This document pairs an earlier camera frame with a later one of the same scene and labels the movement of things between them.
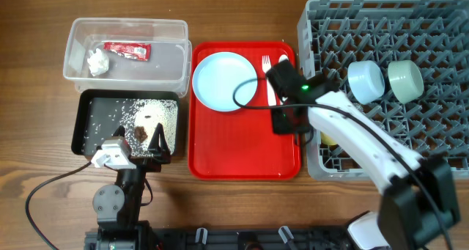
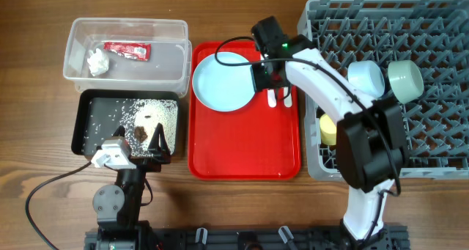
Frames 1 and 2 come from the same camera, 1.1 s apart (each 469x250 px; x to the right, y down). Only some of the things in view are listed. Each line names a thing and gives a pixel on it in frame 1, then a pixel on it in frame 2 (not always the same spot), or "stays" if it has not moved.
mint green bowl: (405, 80) stays
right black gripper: (278, 127) → (259, 80)
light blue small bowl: (366, 81) stays
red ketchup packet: (141, 51) stays
